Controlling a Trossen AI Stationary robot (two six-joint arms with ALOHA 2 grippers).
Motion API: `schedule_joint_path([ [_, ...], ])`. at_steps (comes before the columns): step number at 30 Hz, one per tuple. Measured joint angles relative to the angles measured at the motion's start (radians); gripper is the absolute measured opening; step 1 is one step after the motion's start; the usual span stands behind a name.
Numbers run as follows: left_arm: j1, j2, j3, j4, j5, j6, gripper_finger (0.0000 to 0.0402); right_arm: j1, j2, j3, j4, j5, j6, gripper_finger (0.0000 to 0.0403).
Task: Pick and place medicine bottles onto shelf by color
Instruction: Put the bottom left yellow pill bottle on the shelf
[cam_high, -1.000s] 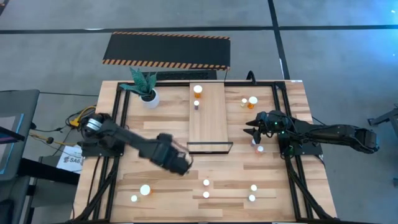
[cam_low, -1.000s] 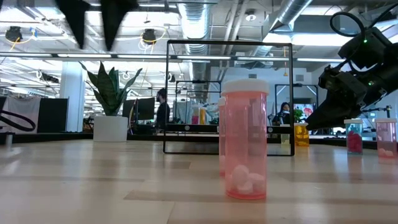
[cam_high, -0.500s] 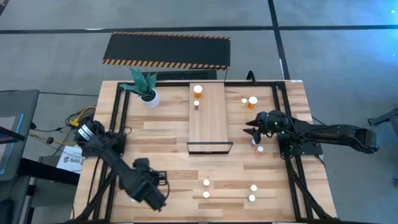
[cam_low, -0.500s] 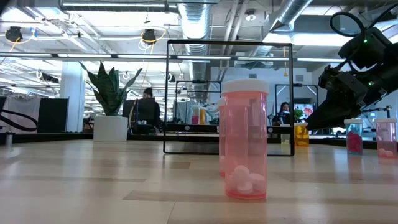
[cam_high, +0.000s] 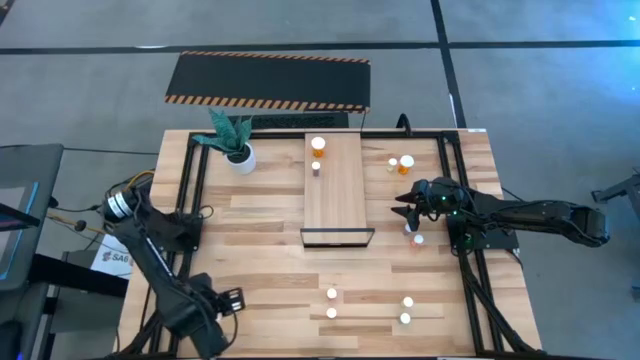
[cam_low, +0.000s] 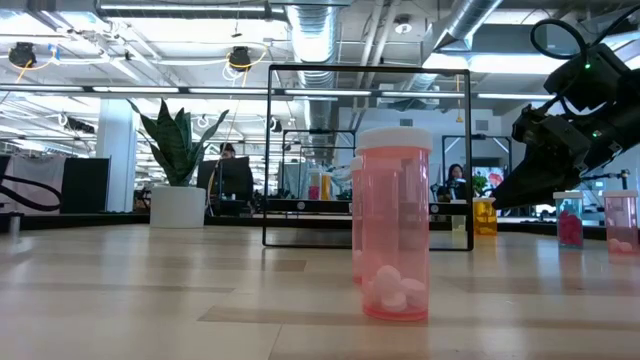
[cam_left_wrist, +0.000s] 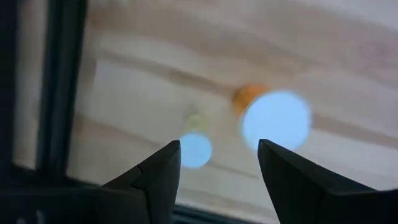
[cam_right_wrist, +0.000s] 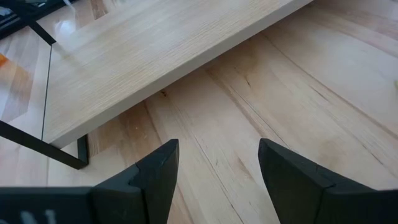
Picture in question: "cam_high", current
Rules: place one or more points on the white plant pot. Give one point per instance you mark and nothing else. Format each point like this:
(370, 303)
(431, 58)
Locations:
(246, 164)

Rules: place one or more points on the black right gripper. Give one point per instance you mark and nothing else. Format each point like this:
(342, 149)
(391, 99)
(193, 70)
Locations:
(445, 195)

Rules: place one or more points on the green snake plant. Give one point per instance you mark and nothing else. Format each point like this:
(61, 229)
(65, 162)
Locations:
(227, 135)

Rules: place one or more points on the small yellow pill bottle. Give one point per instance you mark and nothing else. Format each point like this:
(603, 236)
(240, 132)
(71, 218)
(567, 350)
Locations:
(405, 318)
(392, 162)

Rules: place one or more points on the wooden shelf with black frame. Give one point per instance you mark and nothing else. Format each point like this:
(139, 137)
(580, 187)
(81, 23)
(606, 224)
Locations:
(340, 200)

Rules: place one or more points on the white printed paper sheet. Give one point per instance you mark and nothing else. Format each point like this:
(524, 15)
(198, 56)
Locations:
(115, 257)

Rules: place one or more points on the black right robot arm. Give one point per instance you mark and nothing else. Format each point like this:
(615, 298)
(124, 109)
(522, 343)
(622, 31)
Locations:
(540, 216)

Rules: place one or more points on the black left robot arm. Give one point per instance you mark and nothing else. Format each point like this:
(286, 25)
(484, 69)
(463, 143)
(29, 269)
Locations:
(160, 270)

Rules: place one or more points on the black mat with orange stripes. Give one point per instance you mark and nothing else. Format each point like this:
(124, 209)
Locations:
(270, 80)

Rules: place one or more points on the small pink pill bottle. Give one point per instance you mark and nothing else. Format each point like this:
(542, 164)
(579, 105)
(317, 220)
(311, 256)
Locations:
(331, 313)
(418, 239)
(332, 293)

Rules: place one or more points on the tablet screen with blue edge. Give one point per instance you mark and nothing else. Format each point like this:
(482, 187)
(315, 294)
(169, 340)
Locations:
(12, 250)

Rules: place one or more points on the black aluminium table frame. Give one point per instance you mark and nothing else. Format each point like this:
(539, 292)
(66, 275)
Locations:
(280, 135)

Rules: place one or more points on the black perforated floor strip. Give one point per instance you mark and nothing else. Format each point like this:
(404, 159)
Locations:
(300, 120)

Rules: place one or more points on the black side bench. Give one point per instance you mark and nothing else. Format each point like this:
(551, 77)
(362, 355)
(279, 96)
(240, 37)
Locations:
(80, 277)

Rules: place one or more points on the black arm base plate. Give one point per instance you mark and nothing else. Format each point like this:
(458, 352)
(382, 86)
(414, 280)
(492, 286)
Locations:
(500, 242)
(185, 240)

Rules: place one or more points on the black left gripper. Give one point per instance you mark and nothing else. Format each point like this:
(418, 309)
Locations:
(212, 297)

